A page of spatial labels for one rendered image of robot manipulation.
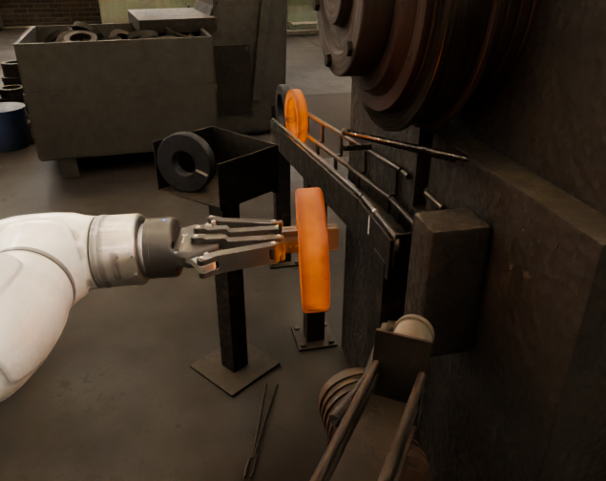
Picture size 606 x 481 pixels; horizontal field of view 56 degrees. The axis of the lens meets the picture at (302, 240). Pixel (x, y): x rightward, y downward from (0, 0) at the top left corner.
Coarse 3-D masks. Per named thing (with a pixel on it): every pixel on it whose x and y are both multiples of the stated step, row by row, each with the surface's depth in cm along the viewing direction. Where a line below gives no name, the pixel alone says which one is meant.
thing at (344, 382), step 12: (348, 372) 95; (360, 372) 95; (324, 384) 97; (336, 384) 94; (348, 384) 93; (324, 396) 95; (336, 396) 92; (324, 408) 94; (324, 420) 93; (408, 456) 80; (420, 456) 82; (408, 468) 80; (420, 468) 82; (408, 480) 81; (420, 480) 81
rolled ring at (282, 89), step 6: (282, 84) 205; (276, 90) 211; (282, 90) 201; (288, 90) 201; (276, 96) 212; (282, 96) 201; (276, 102) 213; (282, 102) 202; (276, 108) 214; (282, 108) 214; (276, 114) 216; (282, 114) 215; (282, 120) 214
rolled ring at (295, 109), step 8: (288, 96) 191; (296, 96) 184; (288, 104) 194; (296, 104) 183; (304, 104) 183; (288, 112) 196; (296, 112) 184; (304, 112) 183; (288, 120) 197; (304, 120) 183; (288, 128) 197; (296, 128) 187; (304, 128) 184; (296, 136) 188; (304, 136) 187
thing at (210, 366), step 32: (192, 160) 159; (224, 160) 162; (256, 160) 141; (192, 192) 149; (224, 192) 136; (256, 192) 145; (224, 288) 161; (224, 320) 167; (224, 352) 173; (256, 352) 183; (224, 384) 169
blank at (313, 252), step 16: (304, 192) 68; (320, 192) 68; (304, 208) 65; (320, 208) 65; (304, 224) 64; (320, 224) 64; (304, 240) 64; (320, 240) 64; (304, 256) 64; (320, 256) 64; (304, 272) 64; (320, 272) 64; (304, 288) 65; (320, 288) 65; (304, 304) 67; (320, 304) 67
